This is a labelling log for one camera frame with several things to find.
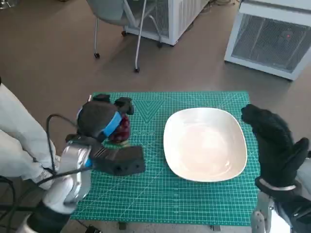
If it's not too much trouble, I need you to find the red toy grape bunch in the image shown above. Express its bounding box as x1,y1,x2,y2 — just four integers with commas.
110,114,131,144

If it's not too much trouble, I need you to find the white square plate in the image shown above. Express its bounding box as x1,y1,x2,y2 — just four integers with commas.
163,107,248,183

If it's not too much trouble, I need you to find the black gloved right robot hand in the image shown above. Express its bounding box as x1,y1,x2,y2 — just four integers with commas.
241,103,310,189

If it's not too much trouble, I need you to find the white cabinet with mesh door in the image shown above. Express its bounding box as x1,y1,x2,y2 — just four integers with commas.
122,0,208,46

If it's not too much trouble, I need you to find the green cutting mat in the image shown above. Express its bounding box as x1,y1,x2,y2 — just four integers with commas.
70,91,259,225

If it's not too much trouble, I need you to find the black power adapter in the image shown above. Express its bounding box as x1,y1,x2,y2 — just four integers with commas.
84,224,103,233

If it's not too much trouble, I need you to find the thin dark cable bundle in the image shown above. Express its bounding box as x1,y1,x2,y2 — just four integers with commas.
201,0,241,15

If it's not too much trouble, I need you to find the metal stand foot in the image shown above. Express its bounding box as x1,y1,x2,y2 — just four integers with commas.
0,0,19,10

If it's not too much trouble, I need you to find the grey chair with white legs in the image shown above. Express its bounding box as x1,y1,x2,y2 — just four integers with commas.
86,0,164,73

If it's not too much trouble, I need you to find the white cabinet with grey grille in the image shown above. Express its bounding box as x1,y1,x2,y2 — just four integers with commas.
224,0,311,81

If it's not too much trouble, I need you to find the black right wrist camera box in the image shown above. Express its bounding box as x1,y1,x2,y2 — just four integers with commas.
274,193,311,233

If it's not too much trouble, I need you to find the person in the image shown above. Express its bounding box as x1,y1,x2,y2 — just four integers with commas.
0,76,62,190

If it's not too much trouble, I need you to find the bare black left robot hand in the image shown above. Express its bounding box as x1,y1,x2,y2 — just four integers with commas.
77,94,136,142

